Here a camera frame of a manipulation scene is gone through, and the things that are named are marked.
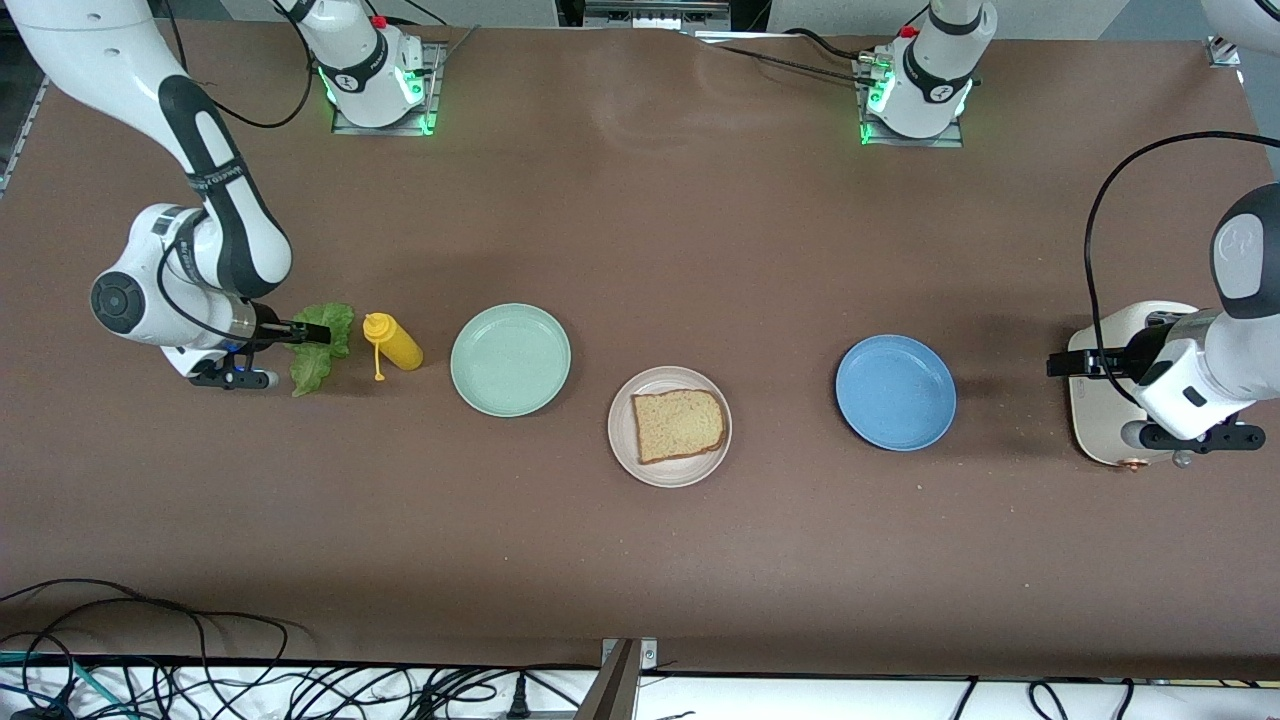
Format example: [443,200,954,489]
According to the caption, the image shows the green lettuce leaf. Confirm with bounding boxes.
[290,303,356,398]

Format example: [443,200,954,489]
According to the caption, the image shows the teal floor cable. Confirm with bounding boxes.
[0,650,131,720]

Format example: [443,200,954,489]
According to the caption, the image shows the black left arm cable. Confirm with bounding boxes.
[1085,130,1280,403]

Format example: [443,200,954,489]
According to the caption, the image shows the mint green plate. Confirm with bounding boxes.
[450,303,572,418]

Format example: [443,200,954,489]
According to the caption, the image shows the beige plate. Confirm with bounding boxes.
[608,366,733,489]

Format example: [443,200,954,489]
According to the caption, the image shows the black floor cable loop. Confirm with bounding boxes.
[0,578,291,720]

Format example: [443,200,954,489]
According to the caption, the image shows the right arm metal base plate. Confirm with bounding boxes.
[330,40,446,138]

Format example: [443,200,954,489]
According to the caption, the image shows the white toaster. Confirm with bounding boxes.
[1067,300,1231,471]

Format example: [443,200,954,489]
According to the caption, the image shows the grey metal table bracket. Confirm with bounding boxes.
[575,637,661,720]

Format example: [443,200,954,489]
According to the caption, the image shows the blue plate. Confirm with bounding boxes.
[835,334,958,452]

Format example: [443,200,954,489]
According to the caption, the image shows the brown bread slice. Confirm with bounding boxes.
[631,389,728,465]

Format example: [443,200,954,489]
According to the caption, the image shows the yellow mustard squeeze bottle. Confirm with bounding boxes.
[362,312,424,382]

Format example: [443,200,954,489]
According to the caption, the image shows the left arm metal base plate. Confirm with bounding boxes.
[853,55,966,149]

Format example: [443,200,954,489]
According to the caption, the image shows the thick black braided cable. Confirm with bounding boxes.
[700,40,881,89]

